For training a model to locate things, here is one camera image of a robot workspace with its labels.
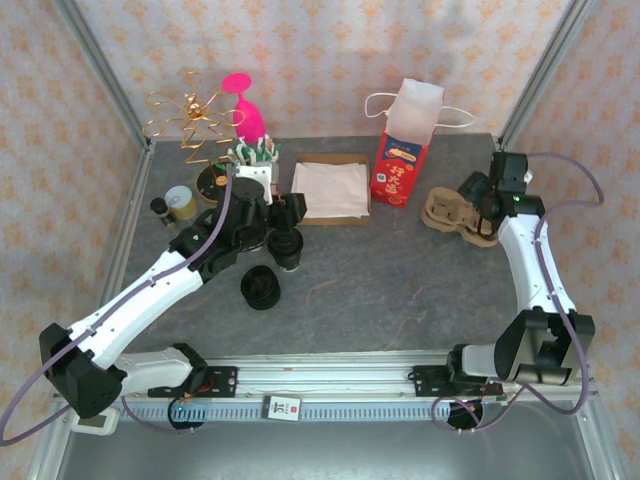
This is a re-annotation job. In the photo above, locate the white number tag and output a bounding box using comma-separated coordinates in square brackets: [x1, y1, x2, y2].
[261, 394, 303, 424]

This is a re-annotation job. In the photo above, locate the pink plastic wine glass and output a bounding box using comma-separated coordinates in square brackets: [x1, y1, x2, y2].
[220, 72, 266, 144]

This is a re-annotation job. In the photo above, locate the cardboard napkin tray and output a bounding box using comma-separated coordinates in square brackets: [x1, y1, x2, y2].
[289, 152, 373, 227]

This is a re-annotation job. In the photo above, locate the white digital thermometer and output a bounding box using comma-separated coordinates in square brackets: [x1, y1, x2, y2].
[69, 408, 121, 438]

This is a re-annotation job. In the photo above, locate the grey slotted cable duct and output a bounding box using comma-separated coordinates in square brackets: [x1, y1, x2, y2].
[121, 401, 452, 422]

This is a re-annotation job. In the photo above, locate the stack of black cup lids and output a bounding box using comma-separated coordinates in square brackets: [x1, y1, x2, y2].
[238, 262, 283, 312]

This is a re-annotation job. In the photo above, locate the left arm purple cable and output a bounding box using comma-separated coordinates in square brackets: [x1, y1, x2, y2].
[0, 166, 237, 447]

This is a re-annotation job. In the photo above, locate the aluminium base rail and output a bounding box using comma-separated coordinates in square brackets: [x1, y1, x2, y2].
[51, 348, 600, 402]

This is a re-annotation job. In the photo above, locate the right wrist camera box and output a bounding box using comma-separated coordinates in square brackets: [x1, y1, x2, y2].
[490, 151, 532, 197]

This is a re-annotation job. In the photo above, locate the gold tin can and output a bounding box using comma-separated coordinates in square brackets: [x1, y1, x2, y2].
[163, 185, 198, 221]

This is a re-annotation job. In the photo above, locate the stack of white napkins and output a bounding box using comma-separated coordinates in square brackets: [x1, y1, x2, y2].
[290, 160, 372, 220]

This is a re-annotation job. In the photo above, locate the gold wire cup rack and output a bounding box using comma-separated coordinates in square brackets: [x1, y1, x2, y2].
[142, 70, 247, 206]

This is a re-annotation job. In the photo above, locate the small dark bottle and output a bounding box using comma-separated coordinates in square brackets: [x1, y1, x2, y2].
[149, 197, 178, 231]

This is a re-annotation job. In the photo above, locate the aluminium frame post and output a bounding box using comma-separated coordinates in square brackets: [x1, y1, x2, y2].
[52, 0, 154, 152]
[496, 0, 597, 147]

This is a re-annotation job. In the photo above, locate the black lidded coffee cup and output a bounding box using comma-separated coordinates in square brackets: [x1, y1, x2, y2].
[266, 228, 305, 274]

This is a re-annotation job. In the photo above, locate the red paper takeout bag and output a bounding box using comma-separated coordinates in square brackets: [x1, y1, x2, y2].
[363, 77, 477, 209]

